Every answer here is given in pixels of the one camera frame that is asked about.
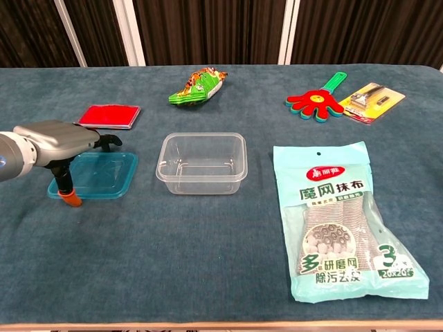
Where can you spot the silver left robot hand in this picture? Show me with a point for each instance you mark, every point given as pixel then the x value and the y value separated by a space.
pixel 62 138

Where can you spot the blue transparent plastic lid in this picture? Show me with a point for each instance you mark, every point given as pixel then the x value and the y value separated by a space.
pixel 104 173

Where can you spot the clear plastic container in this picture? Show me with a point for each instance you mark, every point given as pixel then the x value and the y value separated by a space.
pixel 200 180

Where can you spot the red ink pad case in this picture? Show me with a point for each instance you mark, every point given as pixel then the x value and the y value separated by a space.
pixel 110 115

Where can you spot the green snack packet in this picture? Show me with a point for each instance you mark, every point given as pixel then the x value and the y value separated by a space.
pixel 197 90

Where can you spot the teal velvet tablecloth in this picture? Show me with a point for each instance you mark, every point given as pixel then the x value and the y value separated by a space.
pixel 207 242

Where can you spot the dark pleated curtain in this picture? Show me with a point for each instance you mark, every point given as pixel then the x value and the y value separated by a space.
pixel 207 31

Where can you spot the red hand clapper toy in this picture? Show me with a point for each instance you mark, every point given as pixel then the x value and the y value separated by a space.
pixel 315 103

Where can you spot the mint cleaning cloth package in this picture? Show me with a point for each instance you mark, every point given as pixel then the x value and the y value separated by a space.
pixel 332 207

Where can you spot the yellow razor blister pack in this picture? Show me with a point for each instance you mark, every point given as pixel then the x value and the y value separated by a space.
pixel 367 100

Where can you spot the white frame post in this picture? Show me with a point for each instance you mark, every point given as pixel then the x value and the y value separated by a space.
pixel 71 34
pixel 129 34
pixel 440 65
pixel 288 34

